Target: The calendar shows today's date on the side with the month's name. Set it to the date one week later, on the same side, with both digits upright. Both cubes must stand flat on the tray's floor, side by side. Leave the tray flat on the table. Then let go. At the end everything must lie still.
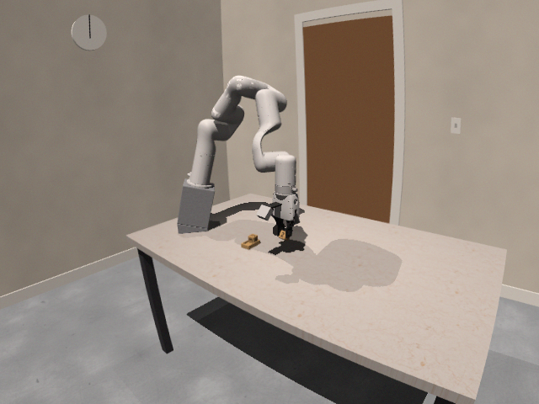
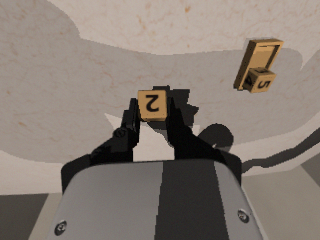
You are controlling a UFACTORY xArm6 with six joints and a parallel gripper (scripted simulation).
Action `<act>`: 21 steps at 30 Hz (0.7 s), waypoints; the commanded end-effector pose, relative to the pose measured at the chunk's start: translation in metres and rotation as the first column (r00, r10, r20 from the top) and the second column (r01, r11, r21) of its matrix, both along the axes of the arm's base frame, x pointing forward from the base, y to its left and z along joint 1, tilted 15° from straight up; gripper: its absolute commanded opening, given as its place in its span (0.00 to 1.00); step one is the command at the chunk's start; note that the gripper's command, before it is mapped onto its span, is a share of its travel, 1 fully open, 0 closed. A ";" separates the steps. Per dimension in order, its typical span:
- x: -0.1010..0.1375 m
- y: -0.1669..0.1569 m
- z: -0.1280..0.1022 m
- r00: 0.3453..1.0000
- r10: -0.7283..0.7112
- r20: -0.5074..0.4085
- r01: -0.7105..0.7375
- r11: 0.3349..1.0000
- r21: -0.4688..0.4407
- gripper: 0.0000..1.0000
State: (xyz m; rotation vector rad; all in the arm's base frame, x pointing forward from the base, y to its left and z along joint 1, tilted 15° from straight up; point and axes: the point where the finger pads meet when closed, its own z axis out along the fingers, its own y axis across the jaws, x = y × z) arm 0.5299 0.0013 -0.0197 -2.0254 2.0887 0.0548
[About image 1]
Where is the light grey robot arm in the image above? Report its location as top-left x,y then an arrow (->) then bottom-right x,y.
186,76 -> 298,194

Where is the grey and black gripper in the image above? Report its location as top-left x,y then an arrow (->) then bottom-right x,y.
271,192 -> 300,238

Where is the wooden tray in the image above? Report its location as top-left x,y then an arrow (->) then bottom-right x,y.
241,239 -> 260,249

